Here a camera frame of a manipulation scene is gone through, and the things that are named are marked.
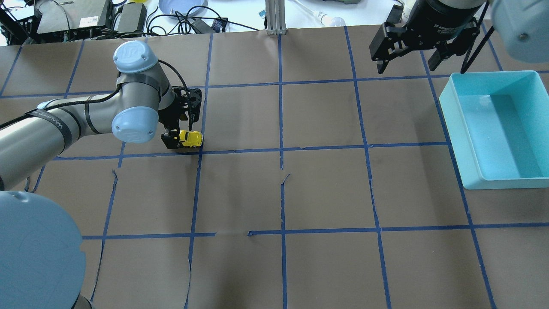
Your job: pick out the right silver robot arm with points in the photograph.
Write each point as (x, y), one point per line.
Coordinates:
(521, 24)

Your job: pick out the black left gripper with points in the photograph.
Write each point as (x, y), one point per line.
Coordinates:
(171, 114)

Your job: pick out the black power adapter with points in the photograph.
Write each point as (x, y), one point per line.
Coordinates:
(131, 18)

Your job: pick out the aluminium frame post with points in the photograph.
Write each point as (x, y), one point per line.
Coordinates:
(275, 17)

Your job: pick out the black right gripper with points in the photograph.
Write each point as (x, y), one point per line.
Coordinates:
(444, 18)

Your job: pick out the turquoise plastic storage bin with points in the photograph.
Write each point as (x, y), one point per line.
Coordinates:
(498, 125)

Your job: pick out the yellow beetle toy car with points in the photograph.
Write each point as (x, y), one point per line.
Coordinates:
(191, 139)

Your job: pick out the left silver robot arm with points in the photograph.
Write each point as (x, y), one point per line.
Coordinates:
(42, 264)

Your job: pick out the blue plate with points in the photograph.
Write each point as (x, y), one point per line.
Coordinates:
(183, 6)

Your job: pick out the white light bulb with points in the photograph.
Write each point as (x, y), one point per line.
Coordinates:
(321, 17)

